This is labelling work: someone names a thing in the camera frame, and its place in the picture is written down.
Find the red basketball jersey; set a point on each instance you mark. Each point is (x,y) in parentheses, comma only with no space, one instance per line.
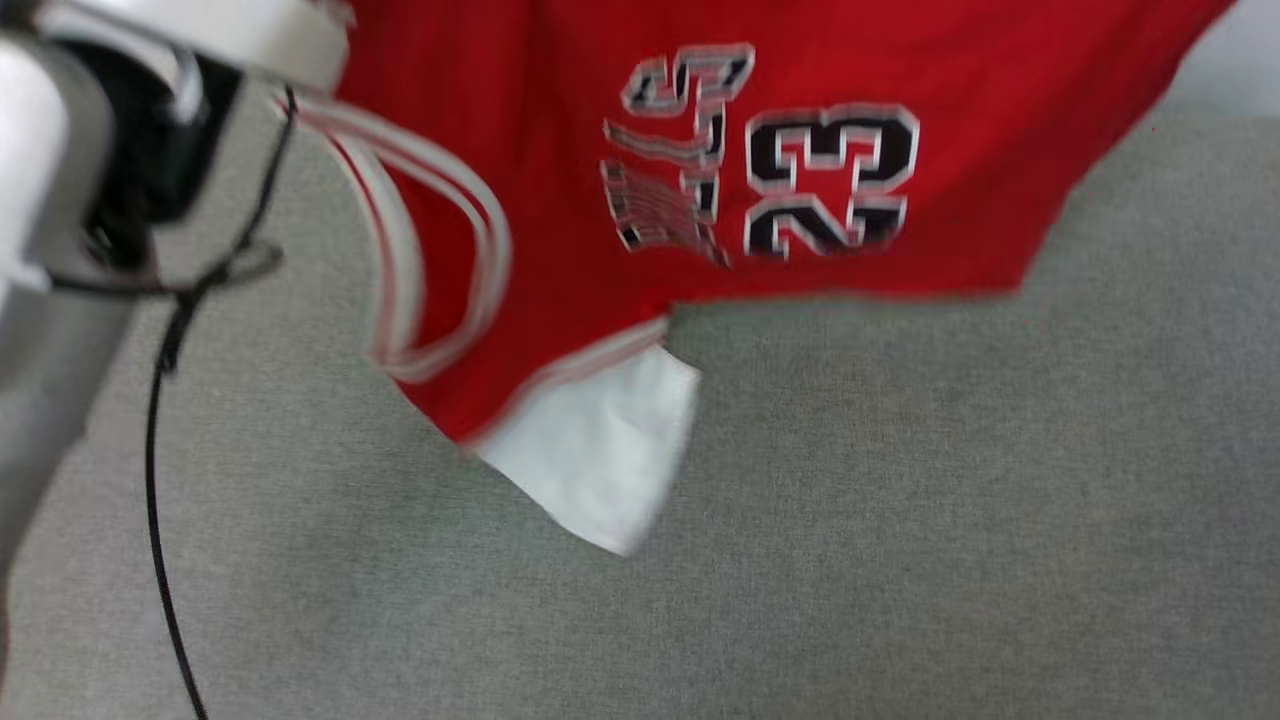
(980,60)

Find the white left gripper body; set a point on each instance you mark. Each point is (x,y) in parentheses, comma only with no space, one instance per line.
(250,35)

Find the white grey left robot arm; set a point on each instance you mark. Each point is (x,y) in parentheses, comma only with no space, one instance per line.
(50,200)

